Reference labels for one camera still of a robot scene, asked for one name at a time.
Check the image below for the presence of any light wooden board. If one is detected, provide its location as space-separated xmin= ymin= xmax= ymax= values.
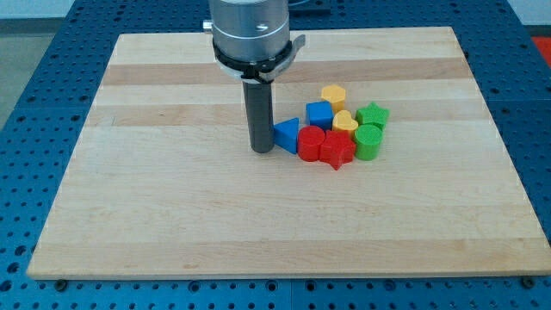
xmin=28 ymin=27 xmax=550 ymax=280

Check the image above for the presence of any red star block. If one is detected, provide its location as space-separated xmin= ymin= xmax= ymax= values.
xmin=319 ymin=130 xmax=356 ymax=171

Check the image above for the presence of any blue triangle block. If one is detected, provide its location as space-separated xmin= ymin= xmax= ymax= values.
xmin=274 ymin=117 xmax=300 ymax=154

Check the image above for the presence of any yellow hexagon block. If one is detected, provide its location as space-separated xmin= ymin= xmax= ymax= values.
xmin=321 ymin=84 xmax=346 ymax=114

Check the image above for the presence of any blue perforated metal table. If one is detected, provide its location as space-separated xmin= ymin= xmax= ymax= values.
xmin=1 ymin=0 xmax=550 ymax=309

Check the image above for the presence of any blue cube block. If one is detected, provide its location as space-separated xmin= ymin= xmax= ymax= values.
xmin=306 ymin=101 xmax=334 ymax=130

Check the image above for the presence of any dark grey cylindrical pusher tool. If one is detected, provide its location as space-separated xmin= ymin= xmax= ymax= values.
xmin=243 ymin=83 xmax=275 ymax=153

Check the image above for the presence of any green cylinder block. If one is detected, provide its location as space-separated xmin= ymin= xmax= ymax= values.
xmin=354 ymin=124 xmax=383 ymax=161

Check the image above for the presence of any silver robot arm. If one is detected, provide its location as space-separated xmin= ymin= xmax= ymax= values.
xmin=208 ymin=0 xmax=306 ymax=84

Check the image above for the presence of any green star block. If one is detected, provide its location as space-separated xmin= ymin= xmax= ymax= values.
xmin=356 ymin=102 xmax=390 ymax=131

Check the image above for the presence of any red cylinder block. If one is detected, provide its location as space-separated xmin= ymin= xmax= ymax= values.
xmin=297 ymin=126 xmax=325 ymax=162

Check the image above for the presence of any yellow heart block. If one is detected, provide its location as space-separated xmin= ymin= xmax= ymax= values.
xmin=331 ymin=109 xmax=358 ymax=139

